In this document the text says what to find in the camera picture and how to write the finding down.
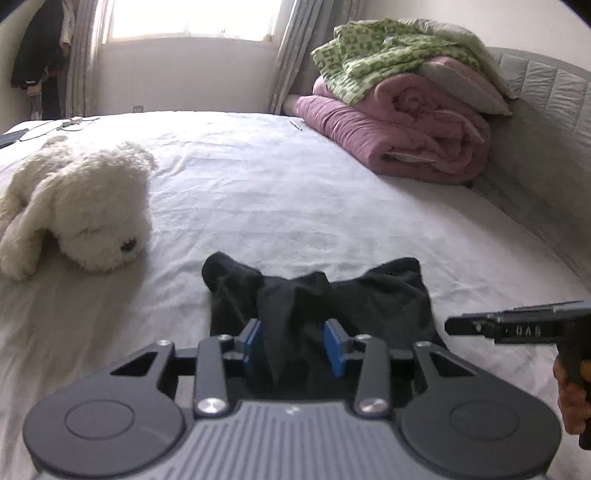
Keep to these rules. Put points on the window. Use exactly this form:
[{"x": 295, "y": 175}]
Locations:
[{"x": 194, "y": 18}]

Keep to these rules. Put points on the pen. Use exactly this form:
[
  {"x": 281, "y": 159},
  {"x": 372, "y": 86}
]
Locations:
[{"x": 296, "y": 124}]

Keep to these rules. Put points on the pink folded quilt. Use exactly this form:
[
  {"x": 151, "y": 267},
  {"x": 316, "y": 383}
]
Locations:
[{"x": 406, "y": 129}]

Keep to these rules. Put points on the green patterned blanket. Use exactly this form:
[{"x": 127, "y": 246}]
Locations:
[{"x": 374, "y": 55}]

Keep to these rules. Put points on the dark hanging clothes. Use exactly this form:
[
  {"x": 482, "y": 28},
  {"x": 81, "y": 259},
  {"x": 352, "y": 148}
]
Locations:
[{"x": 39, "y": 50}]

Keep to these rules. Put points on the bed with white sheet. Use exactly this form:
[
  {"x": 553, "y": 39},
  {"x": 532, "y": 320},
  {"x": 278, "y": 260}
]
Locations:
[{"x": 286, "y": 184}]

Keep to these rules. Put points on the beige quilt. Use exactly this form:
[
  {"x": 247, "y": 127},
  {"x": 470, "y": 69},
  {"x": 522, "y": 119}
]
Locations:
[{"x": 466, "y": 74}]

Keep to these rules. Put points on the grey padded headboard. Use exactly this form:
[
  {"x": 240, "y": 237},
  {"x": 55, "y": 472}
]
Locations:
[{"x": 540, "y": 138}]

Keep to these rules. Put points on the grey curtain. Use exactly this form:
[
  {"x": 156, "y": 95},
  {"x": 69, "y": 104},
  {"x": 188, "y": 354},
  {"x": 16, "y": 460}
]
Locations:
[
  {"x": 85, "y": 55},
  {"x": 300, "y": 50}
]

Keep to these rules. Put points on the person's right hand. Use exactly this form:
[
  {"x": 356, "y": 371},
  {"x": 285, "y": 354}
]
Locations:
[{"x": 570, "y": 401}]

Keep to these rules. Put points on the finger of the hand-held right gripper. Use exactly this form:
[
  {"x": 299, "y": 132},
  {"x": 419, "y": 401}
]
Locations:
[{"x": 466, "y": 325}]

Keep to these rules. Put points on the black shirt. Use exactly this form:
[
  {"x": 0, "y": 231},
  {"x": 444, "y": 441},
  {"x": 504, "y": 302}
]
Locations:
[{"x": 300, "y": 304}]

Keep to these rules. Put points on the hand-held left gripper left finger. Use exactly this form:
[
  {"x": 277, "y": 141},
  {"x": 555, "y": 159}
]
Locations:
[{"x": 251, "y": 347}]

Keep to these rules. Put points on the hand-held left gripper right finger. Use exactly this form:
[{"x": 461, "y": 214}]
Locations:
[{"x": 333, "y": 348}]

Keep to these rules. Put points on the white plush dog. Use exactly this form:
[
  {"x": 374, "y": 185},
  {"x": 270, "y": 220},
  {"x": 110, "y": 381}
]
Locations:
[{"x": 78, "y": 203}]

